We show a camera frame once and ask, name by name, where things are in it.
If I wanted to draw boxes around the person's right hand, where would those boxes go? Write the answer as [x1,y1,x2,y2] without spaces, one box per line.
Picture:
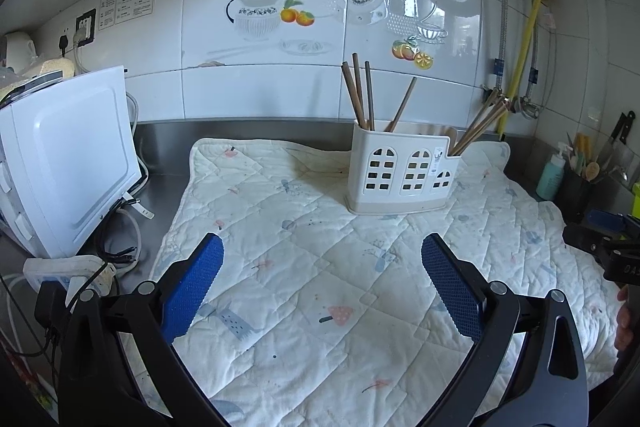
[614,285,634,353]

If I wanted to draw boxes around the green plastic dish rack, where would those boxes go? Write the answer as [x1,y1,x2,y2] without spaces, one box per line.
[631,181,640,219]

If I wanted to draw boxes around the black utensil crock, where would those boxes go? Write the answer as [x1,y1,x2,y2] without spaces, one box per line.
[553,169,605,225]

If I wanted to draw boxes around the wooden spoon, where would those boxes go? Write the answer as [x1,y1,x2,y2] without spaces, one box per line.
[585,161,600,182]

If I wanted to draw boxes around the white power strip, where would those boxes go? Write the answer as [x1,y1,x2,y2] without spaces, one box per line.
[23,255,116,303]

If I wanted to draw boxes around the teal spray bottle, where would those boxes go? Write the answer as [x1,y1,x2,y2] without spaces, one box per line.
[536,142,572,200]

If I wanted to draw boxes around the chrome angle valve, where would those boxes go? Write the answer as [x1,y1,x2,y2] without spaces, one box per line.
[514,96,541,120]

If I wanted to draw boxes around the white quilted mat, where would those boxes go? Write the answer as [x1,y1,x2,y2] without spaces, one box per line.
[151,139,618,426]

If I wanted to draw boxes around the white microwave oven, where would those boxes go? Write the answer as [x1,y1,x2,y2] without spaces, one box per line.
[1,66,141,258]

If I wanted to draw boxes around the white plastic utensil holder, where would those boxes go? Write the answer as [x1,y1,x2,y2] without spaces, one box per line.
[345,126,460,216]

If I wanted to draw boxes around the black handle cleaver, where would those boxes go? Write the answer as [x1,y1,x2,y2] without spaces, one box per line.
[597,113,628,168]

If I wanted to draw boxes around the black handle kitchen knife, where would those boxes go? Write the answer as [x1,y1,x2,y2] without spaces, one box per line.
[618,110,636,145]

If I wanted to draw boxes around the yellow gas hose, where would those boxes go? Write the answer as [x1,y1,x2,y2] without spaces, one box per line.
[497,0,546,142]

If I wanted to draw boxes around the right braided metal hose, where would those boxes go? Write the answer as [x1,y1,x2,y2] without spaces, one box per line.
[527,20,544,103]

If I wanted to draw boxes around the black wall socket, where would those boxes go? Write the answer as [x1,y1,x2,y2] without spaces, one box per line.
[74,9,96,46]

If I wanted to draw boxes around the wall instruction label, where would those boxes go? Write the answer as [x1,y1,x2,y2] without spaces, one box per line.
[98,0,154,30]

